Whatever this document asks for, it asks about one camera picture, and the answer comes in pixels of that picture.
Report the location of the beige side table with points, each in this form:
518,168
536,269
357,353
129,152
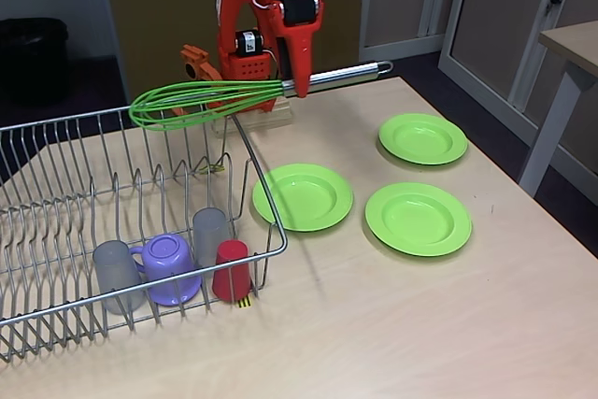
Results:
574,39

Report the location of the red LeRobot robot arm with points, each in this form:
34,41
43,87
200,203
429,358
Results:
243,67

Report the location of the black cabinet lock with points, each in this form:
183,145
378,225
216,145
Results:
554,1

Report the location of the red plastic cup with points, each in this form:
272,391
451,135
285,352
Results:
231,273

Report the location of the grey translucent plastic cup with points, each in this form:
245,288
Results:
208,235
117,277

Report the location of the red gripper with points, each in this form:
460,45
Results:
299,11

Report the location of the wooden base block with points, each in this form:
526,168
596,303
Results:
275,118

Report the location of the yellow black striped tape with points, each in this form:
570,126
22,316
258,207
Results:
244,304

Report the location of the purple plastic mug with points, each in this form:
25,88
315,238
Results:
168,268

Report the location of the black trash bin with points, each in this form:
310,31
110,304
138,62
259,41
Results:
32,62

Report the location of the orange table clamp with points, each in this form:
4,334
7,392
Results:
205,69

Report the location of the green plastic plate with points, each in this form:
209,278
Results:
299,193
422,139
416,219

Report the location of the grey framed sliding cabinet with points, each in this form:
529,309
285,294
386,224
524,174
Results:
490,20

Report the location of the small yellow green tape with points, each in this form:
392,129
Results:
215,168

